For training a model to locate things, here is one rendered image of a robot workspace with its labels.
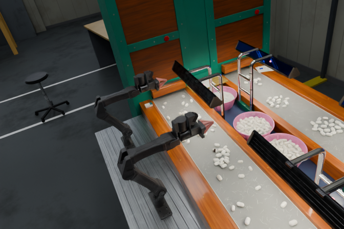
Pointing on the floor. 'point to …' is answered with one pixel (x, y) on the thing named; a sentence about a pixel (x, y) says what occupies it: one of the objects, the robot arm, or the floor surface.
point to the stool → (36, 78)
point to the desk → (100, 43)
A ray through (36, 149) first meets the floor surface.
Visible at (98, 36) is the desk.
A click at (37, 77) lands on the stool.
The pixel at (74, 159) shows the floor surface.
